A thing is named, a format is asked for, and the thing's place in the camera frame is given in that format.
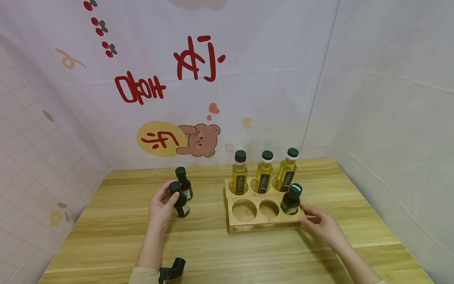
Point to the person's right hand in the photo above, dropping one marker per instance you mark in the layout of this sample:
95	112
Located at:
326	228

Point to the person's left hand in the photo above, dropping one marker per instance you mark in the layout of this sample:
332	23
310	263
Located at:
159	211

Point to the person's left index finger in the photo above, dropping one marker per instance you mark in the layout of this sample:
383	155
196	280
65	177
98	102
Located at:
165	187

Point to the person's right thumb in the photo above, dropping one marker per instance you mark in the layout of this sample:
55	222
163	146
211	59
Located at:
307	221

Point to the person's right index finger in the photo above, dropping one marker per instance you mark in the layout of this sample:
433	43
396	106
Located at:
310	210

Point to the person's left thumb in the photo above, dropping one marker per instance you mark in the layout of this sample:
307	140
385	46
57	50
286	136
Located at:
173	200

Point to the dark green small bottle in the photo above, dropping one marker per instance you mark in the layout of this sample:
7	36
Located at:
186	184
181	203
291	200

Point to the person's right forearm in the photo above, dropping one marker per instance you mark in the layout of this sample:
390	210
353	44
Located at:
358	266

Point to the person's left forearm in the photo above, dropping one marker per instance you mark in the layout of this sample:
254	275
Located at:
150	256

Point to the yellow oil bottle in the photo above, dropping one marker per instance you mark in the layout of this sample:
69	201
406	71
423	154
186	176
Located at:
264	175
239	173
286	172

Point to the wooden bottle rack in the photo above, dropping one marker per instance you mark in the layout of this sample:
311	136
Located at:
248	221

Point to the black wrist band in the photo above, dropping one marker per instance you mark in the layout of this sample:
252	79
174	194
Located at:
173	269

